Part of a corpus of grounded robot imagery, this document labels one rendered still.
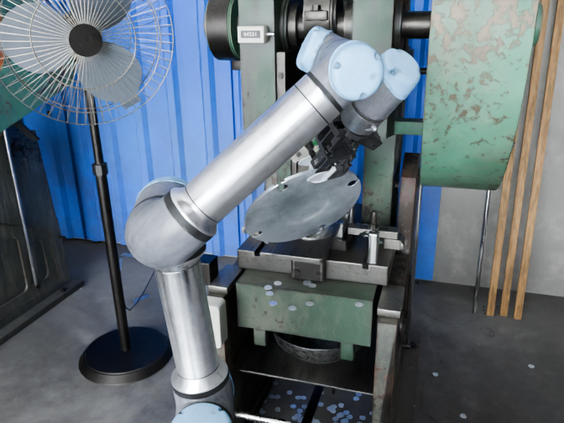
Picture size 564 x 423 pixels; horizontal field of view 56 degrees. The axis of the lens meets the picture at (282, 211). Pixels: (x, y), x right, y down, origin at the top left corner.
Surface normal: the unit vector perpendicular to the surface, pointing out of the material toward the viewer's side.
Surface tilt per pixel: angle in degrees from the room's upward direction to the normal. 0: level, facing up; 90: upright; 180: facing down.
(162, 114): 90
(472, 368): 0
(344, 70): 90
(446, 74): 101
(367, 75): 90
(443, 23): 89
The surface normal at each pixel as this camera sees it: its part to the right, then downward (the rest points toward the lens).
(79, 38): 0.40, 0.42
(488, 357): -0.01, -0.93
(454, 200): -0.29, 0.35
